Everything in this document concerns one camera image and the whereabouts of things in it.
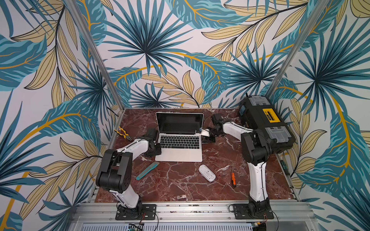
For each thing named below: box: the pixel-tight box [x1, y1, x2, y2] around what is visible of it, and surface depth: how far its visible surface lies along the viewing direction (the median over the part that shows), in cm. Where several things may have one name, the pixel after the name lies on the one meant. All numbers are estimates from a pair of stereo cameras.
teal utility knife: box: [135, 161, 160, 181], surface depth 90 cm
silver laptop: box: [154, 112, 205, 163], surface depth 100 cm
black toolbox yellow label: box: [238, 95, 296, 154], surface depth 93 cm
